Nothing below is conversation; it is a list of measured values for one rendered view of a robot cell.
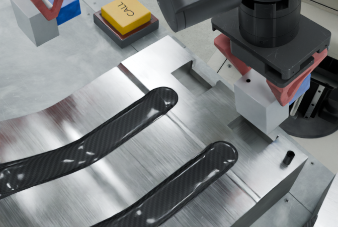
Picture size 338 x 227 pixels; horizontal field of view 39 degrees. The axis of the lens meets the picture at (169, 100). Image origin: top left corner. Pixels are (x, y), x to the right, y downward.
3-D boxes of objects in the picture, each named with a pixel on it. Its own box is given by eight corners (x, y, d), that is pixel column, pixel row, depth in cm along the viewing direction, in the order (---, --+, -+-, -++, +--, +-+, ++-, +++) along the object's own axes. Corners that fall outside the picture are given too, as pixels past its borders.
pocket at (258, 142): (246, 123, 65) (251, 106, 62) (275, 149, 63) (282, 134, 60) (222, 141, 63) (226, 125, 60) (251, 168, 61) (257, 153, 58)
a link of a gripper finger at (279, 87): (280, 133, 51) (282, 76, 43) (232, 96, 55) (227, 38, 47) (323, 95, 53) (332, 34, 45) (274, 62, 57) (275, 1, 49)
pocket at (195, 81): (192, 75, 70) (194, 57, 67) (217, 97, 67) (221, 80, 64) (168, 90, 68) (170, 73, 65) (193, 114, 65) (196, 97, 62)
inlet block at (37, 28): (96, -14, 71) (92, -44, 67) (116, 5, 69) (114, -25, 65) (17, 26, 66) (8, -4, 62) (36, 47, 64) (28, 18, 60)
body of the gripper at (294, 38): (285, 85, 44) (288, 27, 38) (209, 32, 50) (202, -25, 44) (332, 46, 46) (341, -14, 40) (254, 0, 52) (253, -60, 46)
